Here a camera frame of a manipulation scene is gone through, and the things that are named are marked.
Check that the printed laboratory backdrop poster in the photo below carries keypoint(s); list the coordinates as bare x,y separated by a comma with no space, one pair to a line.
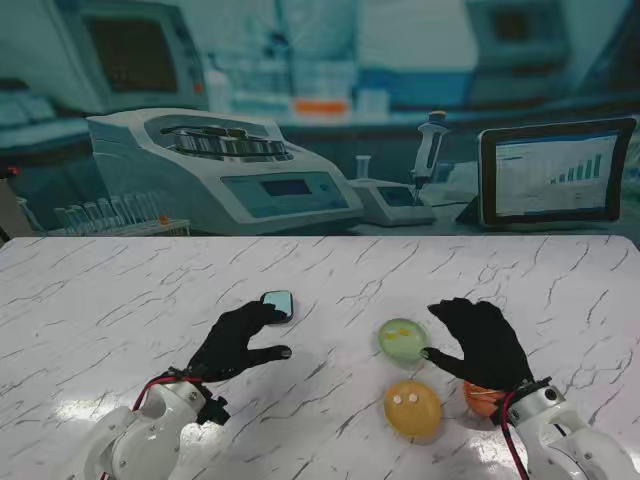
320,100

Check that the dark transparent pill box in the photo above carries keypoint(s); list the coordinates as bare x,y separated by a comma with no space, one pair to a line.
281,302

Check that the green round dish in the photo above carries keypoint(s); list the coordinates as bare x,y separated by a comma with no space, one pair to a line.
402,347

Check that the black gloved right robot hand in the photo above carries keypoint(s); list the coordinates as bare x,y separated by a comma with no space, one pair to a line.
485,345

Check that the yellow round dish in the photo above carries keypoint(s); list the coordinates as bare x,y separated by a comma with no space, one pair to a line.
412,417

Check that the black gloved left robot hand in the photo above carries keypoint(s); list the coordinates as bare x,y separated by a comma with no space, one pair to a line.
225,345

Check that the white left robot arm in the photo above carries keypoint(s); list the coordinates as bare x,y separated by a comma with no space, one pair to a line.
150,440

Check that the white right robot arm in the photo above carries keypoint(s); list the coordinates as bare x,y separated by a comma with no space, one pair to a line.
575,435

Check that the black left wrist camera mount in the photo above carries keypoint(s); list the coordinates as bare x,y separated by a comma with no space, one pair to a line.
215,410

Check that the dark stand with red knob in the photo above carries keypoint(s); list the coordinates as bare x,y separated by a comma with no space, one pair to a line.
10,205

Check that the orange dish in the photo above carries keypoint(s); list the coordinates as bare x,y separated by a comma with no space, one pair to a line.
477,402

